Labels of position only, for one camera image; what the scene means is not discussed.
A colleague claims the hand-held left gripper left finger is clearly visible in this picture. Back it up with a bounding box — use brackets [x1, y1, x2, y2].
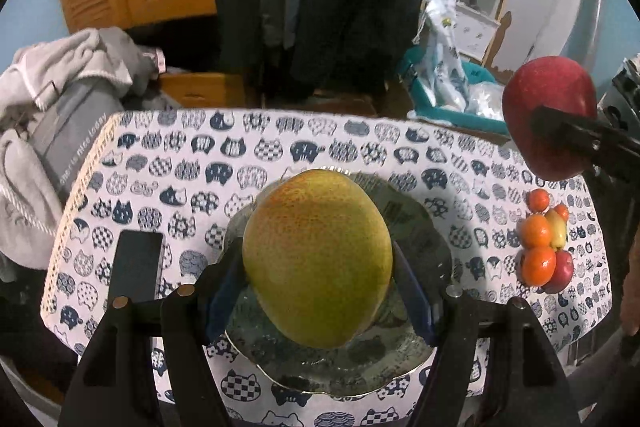
[57, 237, 251, 427]

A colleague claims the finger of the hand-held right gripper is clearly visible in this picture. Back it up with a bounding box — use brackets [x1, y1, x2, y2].
[530, 105, 640, 184]

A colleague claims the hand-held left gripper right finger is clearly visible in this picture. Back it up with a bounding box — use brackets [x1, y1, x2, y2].
[391, 239, 582, 427]

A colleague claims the large red apple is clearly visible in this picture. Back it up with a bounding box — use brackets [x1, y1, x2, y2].
[502, 56, 598, 181]

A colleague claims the yellow green mango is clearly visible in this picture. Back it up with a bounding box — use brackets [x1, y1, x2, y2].
[242, 170, 393, 350]

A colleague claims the green glass plate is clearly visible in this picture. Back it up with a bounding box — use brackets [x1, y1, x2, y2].
[222, 167, 453, 398]

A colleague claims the small red apple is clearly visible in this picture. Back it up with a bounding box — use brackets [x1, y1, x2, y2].
[542, 249, 575, 294]

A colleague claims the person's right forearm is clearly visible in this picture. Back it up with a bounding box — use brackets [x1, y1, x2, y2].
[619, 234, 640, 343]

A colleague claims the clear plastic bag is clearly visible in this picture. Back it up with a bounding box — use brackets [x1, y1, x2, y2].
[465, 82, 507, 122]

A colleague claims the yellow pear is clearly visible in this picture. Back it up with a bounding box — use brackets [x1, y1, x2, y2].
[544, 209, 568, 252]

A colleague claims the white printed storage box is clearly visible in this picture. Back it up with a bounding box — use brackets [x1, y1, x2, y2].
[456, 3, 502, 58]

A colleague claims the teal plastic basket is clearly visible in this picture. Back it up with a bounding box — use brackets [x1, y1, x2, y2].
[399, 46, 509, 134]

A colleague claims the printed white plastic bag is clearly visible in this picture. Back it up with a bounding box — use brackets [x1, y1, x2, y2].
[412, 0, 472, 111]

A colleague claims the cat print tablecloth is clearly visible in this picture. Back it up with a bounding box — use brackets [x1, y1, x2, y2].
[40, 108, 613, 427]

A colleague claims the wooden drawer unit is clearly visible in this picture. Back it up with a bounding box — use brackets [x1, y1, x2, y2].
[159, 72, 247, 108]

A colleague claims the dark grey garment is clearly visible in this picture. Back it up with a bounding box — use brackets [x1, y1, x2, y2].
[100, 27, 168, 100]

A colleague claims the grey and white clothes pile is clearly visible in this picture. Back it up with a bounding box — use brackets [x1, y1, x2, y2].
[0, 28, 133, 269]

